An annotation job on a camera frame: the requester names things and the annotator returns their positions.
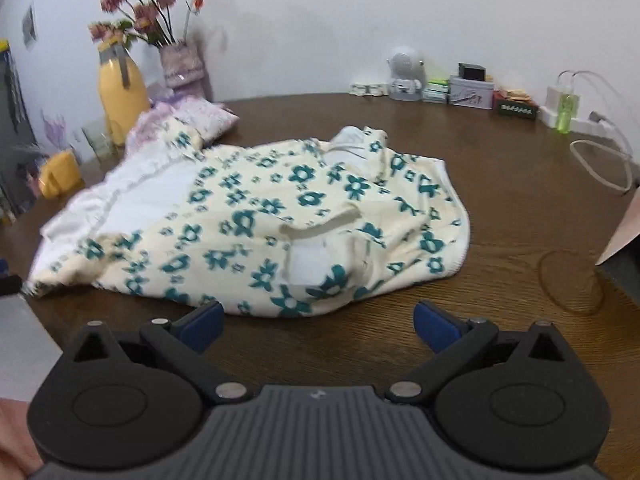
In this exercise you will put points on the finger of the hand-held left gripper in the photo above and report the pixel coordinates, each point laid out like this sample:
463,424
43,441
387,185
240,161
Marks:
11,285

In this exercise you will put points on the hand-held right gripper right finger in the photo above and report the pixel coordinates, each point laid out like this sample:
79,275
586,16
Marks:
434,327

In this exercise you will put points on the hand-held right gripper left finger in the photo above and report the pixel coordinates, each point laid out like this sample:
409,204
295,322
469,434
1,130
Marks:
206,327

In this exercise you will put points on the cream teal floral garment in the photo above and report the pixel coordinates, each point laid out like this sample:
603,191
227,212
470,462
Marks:
240,200

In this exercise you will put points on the yellow cup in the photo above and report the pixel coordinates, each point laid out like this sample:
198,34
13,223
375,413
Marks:
61,172

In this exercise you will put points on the person's leg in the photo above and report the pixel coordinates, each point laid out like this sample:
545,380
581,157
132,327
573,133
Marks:
15,435

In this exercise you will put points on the dark shelf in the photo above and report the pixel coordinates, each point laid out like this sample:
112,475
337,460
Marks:
12,125

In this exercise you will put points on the purple lavender bunch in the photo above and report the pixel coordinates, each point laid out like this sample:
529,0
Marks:
54,130

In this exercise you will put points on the clear glass cup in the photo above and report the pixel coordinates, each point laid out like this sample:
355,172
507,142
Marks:
99,140

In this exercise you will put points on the pink floral garment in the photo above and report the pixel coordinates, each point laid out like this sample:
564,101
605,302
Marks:
145,127
210,117

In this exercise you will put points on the yellow bottle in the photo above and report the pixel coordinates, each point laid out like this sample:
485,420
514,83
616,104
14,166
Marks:
122,95

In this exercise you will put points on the dark green snack box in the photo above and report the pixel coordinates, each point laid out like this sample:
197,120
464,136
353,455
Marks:
517,109

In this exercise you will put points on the grey tin box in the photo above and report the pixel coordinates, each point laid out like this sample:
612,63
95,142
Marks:
470,95

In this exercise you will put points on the green white box stack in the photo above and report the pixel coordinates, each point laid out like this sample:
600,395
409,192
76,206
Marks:
436,91

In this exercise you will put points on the small green bottle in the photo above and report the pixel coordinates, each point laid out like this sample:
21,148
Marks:
565,115

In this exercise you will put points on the white power strip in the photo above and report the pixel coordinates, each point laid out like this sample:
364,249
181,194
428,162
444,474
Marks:
587,124

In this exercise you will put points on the small black box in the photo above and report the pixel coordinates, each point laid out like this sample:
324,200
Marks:
472,71

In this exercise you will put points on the white charger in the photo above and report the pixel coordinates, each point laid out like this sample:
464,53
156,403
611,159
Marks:
557,97

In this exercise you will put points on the pink artificial flowers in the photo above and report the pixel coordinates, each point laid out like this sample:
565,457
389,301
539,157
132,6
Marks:
145,12

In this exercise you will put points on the small wall picture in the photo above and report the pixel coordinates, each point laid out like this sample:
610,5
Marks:
30,27

